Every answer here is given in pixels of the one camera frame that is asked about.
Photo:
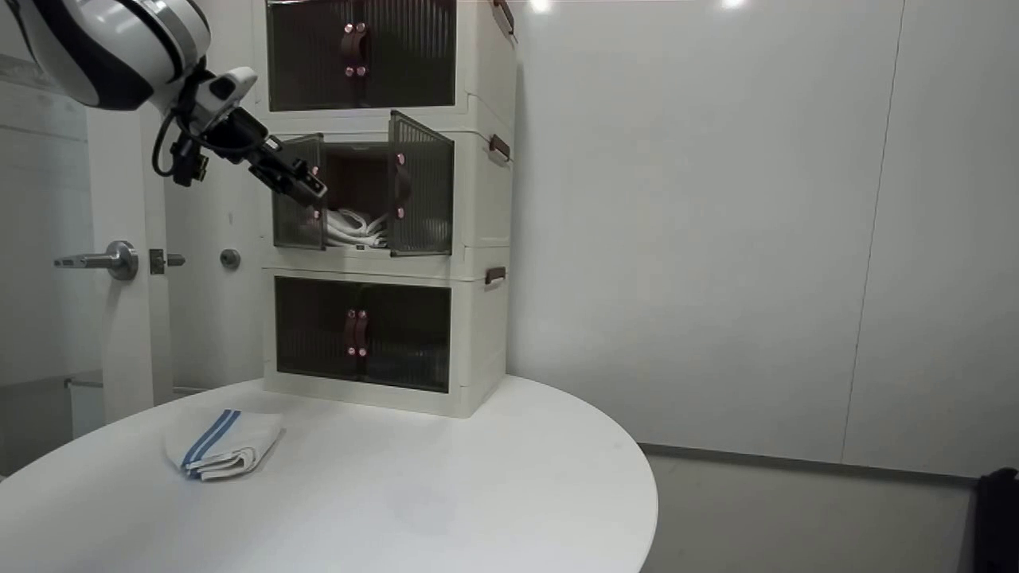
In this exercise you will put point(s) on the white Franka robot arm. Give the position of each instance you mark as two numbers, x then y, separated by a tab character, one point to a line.
117	41

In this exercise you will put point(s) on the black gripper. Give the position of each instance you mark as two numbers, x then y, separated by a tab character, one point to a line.
265	149

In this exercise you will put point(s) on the white room door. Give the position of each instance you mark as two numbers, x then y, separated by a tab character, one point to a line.
122	319

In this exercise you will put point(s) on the silver door latch plate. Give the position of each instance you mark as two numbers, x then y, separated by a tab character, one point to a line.
163	258

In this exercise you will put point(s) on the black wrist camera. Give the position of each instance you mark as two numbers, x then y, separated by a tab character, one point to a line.
188	154

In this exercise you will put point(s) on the folded white blue-striped cloth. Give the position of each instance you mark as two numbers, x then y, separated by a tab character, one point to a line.
221	443

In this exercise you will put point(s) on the crumpled white cloth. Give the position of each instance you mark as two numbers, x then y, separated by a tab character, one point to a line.
356	229

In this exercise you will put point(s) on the white stacked storage cabinet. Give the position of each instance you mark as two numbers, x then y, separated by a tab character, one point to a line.
481	212

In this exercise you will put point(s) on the black object at floor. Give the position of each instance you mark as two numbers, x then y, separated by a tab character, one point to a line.
997	519

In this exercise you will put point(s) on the dark tinted cabinet door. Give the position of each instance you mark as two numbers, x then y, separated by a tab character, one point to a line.
315	329
422	185
308	53
402	339
409	53
290	216

